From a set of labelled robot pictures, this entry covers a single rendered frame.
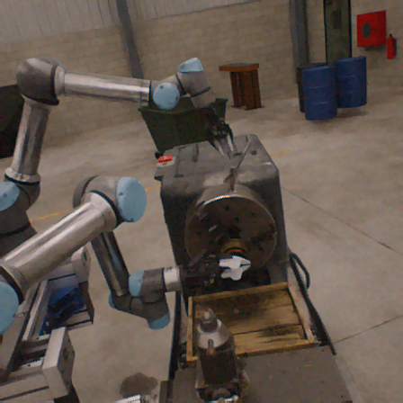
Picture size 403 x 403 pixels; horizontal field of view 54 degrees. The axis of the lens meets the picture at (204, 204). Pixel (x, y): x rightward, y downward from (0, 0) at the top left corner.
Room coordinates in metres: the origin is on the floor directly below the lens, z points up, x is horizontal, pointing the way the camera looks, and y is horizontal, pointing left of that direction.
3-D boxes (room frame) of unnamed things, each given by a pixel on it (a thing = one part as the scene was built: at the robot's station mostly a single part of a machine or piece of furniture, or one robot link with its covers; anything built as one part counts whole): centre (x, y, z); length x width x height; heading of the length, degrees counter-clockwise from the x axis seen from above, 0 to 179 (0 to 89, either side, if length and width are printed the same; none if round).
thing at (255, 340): (1.01, -0.06, 0.89); 0.36 x 0.30 x 0.04; 87
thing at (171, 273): (1.03, 0.13, 1.08); 0.08 x 0.05 x 0.08; 177
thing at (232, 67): (10.25, -1.42, 0.50); 1.61 x 0.44 x 1.00; 15
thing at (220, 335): (0.70, 0.04, 1.13); 0.08 x 0.08 x 0.03
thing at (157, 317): (1.05, 0.22, 0.97); 0.11 x 0.08 x 0.11; 53
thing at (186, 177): (1.66, -0.07, 1.06); 0.59 x 0.48 x 0.39; 177
